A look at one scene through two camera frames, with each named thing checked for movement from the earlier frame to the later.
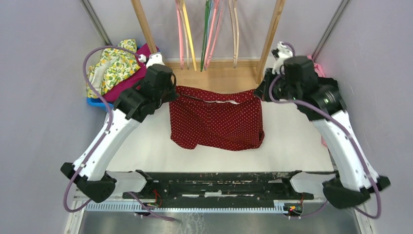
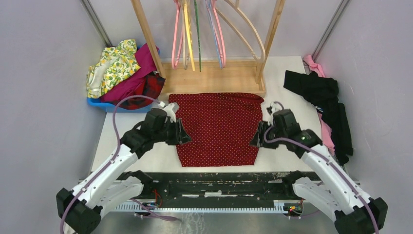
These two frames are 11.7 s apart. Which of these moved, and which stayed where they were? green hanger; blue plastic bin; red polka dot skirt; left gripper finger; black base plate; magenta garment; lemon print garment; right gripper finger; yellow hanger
Moved: right gripper finger; left gripper finger; green hanger; red polka dot skirt
Stayed: lemon print garment; blue plastic bin; magenta garment; yellow hanger; black base plate
